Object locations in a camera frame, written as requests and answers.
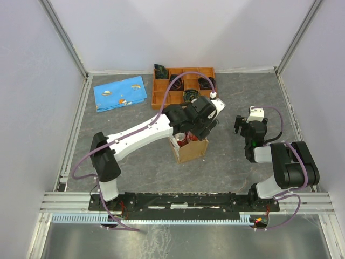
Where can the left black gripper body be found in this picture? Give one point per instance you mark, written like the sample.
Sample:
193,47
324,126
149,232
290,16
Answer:
202,127

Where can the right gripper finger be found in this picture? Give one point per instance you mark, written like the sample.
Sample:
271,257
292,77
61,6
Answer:
236,126
240,119

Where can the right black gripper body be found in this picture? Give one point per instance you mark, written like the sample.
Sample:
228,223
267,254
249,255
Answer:
243,133

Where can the red cola can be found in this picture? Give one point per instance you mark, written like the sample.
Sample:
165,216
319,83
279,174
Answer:
181,139
191,137

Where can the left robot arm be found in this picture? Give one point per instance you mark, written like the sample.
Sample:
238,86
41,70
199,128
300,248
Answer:
107,151

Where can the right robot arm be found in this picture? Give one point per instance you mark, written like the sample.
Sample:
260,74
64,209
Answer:
293,165

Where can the brown canvas bag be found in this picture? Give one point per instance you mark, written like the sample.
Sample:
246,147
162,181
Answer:
192,150

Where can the orange wooden divided tray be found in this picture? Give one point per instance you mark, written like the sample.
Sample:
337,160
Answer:
190,81

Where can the blue printed folded cloth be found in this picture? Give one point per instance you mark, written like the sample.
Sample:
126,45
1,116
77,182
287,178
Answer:
119,94

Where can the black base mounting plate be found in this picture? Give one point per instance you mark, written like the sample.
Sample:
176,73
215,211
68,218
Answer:
189,206

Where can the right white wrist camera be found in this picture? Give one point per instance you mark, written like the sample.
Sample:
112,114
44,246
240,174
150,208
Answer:
255,114

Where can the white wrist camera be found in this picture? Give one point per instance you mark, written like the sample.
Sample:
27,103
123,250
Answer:
219,104
255,114

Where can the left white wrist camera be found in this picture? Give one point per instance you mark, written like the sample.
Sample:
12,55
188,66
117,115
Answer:
219,104

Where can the right aluminium corner post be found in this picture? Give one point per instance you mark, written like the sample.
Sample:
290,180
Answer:
301,31

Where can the aluminium corner post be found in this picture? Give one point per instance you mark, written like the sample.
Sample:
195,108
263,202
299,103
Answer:
301,31
54,19

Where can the aluminium frame rail front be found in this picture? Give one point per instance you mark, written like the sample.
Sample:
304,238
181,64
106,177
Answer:
78,202

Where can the blue slotted cable duct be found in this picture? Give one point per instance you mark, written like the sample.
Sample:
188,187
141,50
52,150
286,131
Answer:
103,219

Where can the left aluminium corner post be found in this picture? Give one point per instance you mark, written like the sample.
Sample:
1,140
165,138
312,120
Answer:
54,19

